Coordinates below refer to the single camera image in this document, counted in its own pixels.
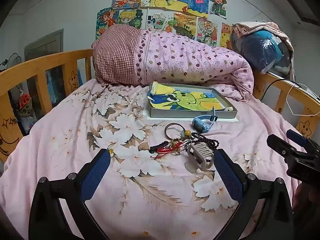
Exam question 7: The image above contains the pink dotted rolled quilt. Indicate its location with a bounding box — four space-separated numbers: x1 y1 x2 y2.
91 25 255 103

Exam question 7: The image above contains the red string bracelet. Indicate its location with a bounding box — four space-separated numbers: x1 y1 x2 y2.
151 140 190 159

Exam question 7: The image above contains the black hair clip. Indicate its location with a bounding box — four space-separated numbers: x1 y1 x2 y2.
149 142 167 154

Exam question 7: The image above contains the pink floral bedsheet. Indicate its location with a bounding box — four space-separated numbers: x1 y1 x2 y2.
0 79 315 240

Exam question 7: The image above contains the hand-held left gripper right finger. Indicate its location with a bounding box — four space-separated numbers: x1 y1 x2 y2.
214 149 294 240

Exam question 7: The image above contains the metal ring yellow bead keychain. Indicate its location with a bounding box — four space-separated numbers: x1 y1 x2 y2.
164 123 193 143

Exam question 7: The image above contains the black bead bracelet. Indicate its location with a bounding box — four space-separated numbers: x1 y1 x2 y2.
191 132 220 153

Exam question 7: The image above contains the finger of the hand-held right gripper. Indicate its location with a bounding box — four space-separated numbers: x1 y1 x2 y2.
286 129 310 147
266 134 309 160

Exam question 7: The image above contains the orange toy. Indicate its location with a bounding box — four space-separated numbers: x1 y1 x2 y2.
19 94 32 107

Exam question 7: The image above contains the standing fan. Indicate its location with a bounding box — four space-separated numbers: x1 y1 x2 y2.
0 52 22 71

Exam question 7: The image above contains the blue bundle in plastic bag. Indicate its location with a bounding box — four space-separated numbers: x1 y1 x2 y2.
230 29 294 74

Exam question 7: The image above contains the wooden bed frame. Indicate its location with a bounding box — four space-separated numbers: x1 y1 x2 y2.
0 49 320 165

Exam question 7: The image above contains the yellow green cartoon drawing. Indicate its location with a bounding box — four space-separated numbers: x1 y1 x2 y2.
149 83 227 112

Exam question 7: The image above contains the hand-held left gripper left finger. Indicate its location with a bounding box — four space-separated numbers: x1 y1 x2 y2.
29 149 112 240

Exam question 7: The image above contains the black cable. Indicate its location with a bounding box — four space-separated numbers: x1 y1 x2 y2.
260 79 310 103

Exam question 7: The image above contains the blue wrist watch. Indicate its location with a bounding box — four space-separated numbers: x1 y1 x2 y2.
192 106 218 133

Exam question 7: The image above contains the white box lid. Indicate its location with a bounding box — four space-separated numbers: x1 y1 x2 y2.
144 115 240 123

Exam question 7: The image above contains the white cable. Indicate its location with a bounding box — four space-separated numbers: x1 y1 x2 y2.
286 84 320 117

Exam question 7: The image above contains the person's right hand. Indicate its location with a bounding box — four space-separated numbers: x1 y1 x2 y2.
293 180 320 215

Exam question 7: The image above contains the grey door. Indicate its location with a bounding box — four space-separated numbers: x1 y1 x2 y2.
24 29 64 61

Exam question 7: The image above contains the grey shallow box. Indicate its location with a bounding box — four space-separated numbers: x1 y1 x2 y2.
143 82 238 119

